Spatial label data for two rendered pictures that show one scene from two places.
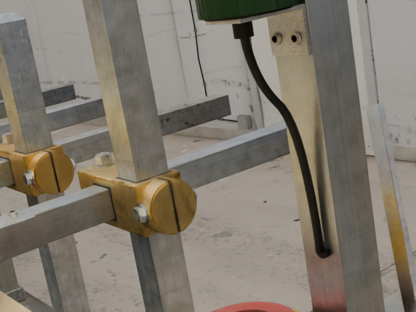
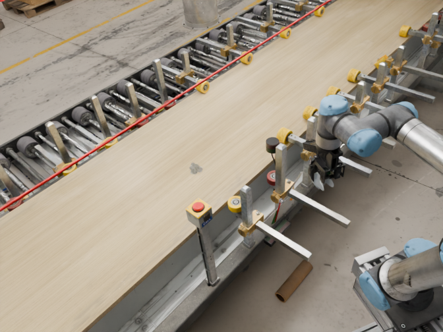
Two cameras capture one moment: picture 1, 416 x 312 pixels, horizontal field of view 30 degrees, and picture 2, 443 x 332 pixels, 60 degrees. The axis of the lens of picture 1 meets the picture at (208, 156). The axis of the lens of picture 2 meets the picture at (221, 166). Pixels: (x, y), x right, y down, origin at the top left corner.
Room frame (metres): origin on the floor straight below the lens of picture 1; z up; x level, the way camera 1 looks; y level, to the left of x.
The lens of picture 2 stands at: (0.02, -1.29, 2.29)
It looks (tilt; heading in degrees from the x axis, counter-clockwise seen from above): 43 degrees down; 81
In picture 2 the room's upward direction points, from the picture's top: 7 degrees counter-clockwise
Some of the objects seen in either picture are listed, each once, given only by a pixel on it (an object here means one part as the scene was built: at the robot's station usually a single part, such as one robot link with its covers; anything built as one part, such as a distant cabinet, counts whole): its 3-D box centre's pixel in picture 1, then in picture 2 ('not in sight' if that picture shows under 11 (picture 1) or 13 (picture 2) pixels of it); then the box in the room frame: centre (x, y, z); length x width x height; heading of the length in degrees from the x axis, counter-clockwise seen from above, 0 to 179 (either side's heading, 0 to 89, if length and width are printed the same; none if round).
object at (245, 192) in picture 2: not in sight; (247, 222); (0.28, -0.22, 0.87); 0.04 x 0.04 x 0.48; 34
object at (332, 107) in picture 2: not in sight; (333, 116); (0.48, -0.50, 1.62); 0.09 x 0.08 x 0.11; 104
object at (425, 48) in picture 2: not in sight; (426, 45); (1.94, 0.90, 0.89); 0.04 x 0.04 x 0.48; 34
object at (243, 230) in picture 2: not in sight; (250, 223); (0.30, -0.20, 0.84); 0.14 x 0.06 x 0.05; 34
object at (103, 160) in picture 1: (103, 159); not in sight; (0.76, 0.10, 0.98); 0.02 x 0.02 x 0.01
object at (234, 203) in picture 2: not in sight; (236, 209); (0.26, -0.11, 0.85); 0.08 x 0.08 x 0.11
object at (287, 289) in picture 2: not in sight; (294, 280); (0.59, -0.12, 0.04); 0.30 x 0.08 x 0.08; 34
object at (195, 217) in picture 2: not in sight; (199, 214); (0.07, -0.36, 1.18); 0.07 x 0.07 x 0.08; 34
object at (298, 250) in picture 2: not in sight; (269, 232); (0.37, -0.27, 0.84); 0.44 x 0.03 x 0.04; 124
